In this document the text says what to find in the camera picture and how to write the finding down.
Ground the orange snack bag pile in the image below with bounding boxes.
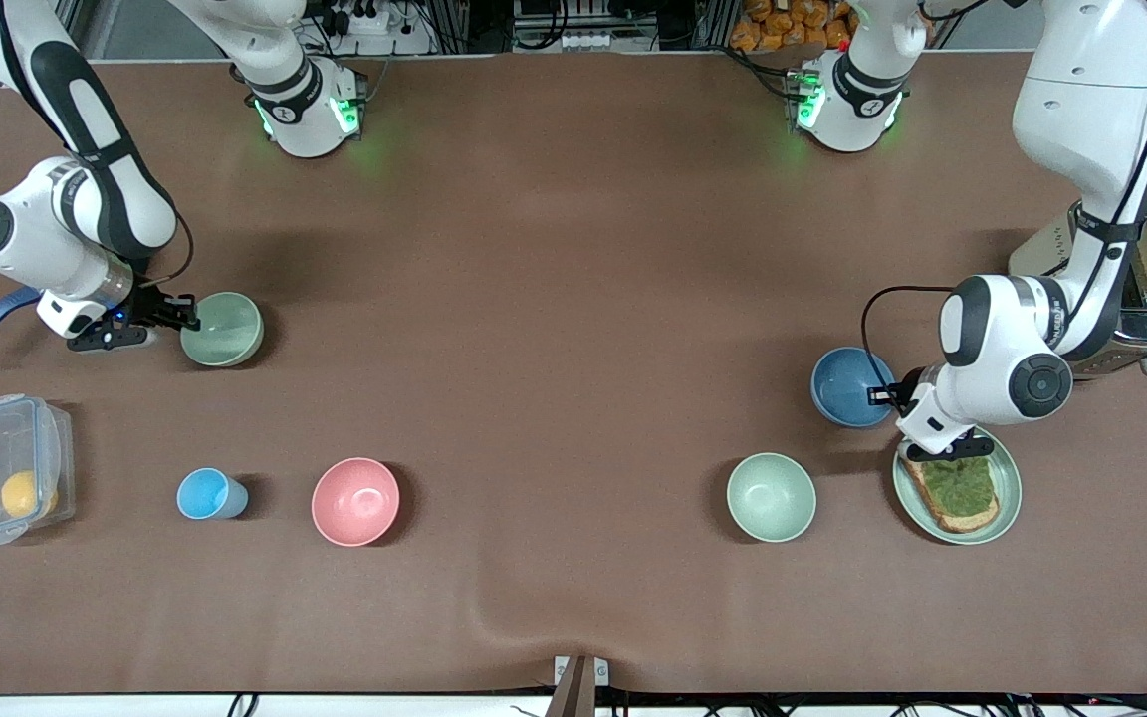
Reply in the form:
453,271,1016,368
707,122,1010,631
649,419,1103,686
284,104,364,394
730,0,858,53

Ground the toast slice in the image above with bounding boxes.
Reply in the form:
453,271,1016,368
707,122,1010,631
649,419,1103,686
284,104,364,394
900,453,1001,534

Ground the yellow lemon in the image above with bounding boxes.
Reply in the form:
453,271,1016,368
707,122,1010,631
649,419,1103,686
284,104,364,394
0,470,59,519

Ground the pale green bowl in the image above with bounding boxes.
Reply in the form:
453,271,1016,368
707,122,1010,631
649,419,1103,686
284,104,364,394
726,452,818,544
179,291,265,368

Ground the blue bowl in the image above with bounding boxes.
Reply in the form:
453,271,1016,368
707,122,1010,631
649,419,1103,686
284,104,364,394
810,347,899,429

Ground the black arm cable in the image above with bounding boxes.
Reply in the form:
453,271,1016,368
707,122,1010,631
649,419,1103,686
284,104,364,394
140,209,195,292
860,285,955,391

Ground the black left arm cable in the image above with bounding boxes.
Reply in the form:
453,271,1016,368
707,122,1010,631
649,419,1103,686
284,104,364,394
860,285,955,391

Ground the beige chrome toaster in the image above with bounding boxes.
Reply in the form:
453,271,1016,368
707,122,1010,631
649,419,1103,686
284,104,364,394
1009,199,1147,379

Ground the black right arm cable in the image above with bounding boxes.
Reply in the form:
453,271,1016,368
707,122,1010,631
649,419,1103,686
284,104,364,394
140,209,195,292

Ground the green lettuce leaf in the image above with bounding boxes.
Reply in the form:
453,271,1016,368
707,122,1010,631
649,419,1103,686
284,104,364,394
917,456,995,517

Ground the pink bowl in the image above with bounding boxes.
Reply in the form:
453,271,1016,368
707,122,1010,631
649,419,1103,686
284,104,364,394
311,457,402,548

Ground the table edge mount bracket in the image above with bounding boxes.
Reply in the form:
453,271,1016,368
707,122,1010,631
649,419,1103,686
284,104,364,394
552,654,611,717

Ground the pale green plate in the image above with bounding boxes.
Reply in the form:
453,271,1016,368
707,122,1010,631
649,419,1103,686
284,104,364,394
892,426,1023,546

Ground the light blue cup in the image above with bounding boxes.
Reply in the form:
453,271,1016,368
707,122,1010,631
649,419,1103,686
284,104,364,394
176,467,250,521

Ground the brown table cloth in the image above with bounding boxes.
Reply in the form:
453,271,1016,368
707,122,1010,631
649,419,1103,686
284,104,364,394
0,52,1147,698

